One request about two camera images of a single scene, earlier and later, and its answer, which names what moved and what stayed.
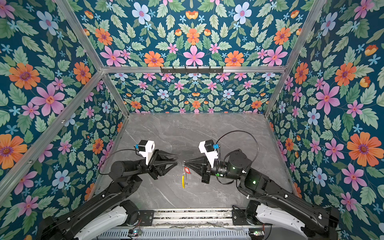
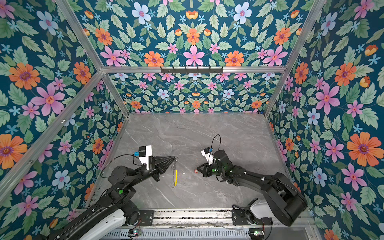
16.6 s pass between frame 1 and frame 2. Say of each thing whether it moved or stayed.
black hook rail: stayed
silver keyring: moved
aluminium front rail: stayed
